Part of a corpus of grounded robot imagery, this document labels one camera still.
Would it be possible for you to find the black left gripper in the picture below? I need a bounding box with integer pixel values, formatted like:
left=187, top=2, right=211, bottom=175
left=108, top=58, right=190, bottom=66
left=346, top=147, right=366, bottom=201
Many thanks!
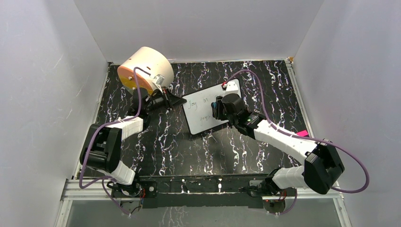
left=145, top=87, right=187, bottom=114

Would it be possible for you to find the blue black whiteboard eraser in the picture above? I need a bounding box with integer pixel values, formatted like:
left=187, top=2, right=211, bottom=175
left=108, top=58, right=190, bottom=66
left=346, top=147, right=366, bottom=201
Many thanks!
left=211, top=102, right=218, bottom=119

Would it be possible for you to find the small white whiteboard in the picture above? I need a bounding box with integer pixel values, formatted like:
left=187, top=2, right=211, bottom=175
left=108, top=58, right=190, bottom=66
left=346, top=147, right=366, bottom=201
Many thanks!
left=182, top=78, right=243, bottom=136

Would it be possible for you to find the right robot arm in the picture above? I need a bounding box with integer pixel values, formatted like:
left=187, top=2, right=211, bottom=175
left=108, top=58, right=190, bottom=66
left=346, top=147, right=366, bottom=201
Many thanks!
left=211, top=94, right=345, bottom=196

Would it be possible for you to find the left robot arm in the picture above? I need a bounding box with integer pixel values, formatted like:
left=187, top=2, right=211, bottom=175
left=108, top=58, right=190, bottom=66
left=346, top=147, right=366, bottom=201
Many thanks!
left=79, top=87, right=187, bottom=197

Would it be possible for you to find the cream round drawer box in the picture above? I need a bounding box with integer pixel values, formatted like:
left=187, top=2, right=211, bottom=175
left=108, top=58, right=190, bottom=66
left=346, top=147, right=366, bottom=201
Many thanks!
left=117, top=47, right=174, bottom=95

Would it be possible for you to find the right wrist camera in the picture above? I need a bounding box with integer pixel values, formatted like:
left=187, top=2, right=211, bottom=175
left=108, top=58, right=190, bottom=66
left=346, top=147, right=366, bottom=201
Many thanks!
left=221, top=79, right=240, bottom=95

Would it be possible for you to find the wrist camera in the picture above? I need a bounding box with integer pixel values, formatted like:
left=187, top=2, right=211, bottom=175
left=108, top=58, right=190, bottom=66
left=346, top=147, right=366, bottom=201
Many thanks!
left=153, top=74, right=165, bottom=87
left=221, top=79, right=240, bottom=95

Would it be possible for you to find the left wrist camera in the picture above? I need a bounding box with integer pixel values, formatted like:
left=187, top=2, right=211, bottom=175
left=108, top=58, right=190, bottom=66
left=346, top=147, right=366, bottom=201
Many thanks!
left=153, top=74, right=165, bottom=87

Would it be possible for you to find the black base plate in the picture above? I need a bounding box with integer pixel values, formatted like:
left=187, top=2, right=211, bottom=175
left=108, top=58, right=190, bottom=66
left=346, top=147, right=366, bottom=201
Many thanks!
left=109, top=174, right=296, bottom=210

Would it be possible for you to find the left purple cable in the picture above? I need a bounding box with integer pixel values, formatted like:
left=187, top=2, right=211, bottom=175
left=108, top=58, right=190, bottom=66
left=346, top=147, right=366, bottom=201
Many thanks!
left=78, top=67, right=152, bottom=217

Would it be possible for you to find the aluminium frame rail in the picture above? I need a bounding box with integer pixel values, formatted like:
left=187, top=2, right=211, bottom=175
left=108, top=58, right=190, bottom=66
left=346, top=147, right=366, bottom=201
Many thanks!
left=56, top=175, right=351, bottom=227

